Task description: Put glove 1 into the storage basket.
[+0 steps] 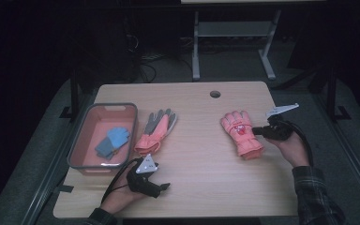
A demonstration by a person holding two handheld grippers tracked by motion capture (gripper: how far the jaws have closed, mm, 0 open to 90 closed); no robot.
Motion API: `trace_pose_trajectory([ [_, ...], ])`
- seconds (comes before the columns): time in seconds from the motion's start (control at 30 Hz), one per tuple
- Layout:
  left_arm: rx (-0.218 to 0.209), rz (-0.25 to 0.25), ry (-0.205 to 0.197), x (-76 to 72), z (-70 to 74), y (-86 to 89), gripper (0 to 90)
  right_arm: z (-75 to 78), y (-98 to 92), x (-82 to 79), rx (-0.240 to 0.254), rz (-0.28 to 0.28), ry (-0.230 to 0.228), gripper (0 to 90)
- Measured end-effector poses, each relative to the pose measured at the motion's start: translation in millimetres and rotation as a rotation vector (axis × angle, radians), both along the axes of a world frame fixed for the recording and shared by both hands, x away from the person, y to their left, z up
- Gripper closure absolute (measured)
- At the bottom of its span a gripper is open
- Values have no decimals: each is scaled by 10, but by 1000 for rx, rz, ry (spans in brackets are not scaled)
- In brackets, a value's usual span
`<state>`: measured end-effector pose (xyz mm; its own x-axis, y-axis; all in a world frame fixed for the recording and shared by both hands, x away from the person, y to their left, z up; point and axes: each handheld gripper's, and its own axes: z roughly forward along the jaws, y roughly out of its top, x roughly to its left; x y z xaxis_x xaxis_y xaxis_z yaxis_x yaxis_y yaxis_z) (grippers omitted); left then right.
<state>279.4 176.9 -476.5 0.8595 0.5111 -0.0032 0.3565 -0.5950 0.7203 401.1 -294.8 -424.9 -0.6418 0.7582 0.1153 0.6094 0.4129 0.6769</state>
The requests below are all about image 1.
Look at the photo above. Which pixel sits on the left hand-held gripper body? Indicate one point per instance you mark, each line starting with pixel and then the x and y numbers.
pixel 142 181

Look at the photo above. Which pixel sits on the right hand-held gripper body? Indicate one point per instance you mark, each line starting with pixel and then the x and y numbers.
pixel 278 129

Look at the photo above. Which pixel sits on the pink padded ski glove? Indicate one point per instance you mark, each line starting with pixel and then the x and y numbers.
pixel 241 134

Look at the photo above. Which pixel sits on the blue knit glove monster face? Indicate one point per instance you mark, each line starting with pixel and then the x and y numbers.
pixel 116 139

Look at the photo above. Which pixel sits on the pink basket with grey rim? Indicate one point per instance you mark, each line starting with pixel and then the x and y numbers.
pixel 87 140

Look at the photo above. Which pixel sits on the person's right hand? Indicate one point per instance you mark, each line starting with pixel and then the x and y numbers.
pixel 292 148

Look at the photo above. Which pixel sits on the person's left hand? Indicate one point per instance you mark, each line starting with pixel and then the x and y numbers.
pixel 122 195

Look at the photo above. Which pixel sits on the pink and grey work glove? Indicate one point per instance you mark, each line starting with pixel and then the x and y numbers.
pixel 156 132

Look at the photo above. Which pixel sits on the black metal stand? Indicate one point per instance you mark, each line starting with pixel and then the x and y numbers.
pixel 74 93
pixel 331 93

